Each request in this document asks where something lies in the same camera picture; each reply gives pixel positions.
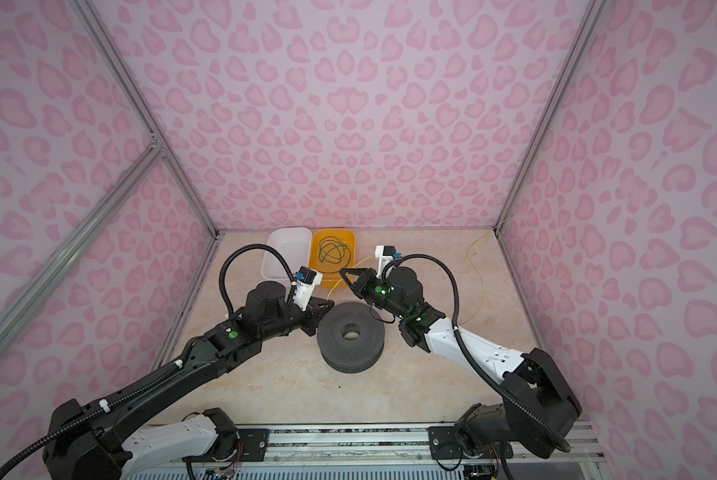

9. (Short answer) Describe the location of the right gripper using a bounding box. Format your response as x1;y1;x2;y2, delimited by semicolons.
340;267;412;319

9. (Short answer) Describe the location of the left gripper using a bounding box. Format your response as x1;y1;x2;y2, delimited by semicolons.
261;296;336;344

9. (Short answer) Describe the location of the dark grey cable spool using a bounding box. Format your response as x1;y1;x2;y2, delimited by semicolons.
316;302;386;374

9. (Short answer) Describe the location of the white plastic tray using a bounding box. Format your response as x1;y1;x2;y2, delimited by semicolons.
260;227;312;284

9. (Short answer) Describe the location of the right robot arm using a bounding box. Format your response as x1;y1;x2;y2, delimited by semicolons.
340;267;582;459

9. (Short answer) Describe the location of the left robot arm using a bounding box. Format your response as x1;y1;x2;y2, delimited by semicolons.
42;281;334;479

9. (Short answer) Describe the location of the yellow plastic tray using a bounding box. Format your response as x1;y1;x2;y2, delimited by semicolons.
308;229;356;288

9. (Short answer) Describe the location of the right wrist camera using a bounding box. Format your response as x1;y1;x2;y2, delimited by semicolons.
375;245;402;279

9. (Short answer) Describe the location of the green cable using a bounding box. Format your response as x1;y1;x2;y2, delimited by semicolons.
317;235;352;274

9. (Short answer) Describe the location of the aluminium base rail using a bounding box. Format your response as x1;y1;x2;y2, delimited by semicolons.
140;422;614;479

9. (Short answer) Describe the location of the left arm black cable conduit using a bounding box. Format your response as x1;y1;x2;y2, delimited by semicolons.
0;243;296;480

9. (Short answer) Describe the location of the aluminium diagonal frame bar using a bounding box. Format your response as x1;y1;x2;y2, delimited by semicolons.
0;141;164;358

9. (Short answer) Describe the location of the aluminium frame post left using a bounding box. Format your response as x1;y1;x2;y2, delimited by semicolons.
68;0;220;239

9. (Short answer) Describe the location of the aluminium frame post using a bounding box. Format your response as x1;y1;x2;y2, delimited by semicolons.
494;0;612;240
68;0;220;239

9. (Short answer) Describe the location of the aluminium frame post right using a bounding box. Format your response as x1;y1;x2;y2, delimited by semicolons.
494;0;612;240

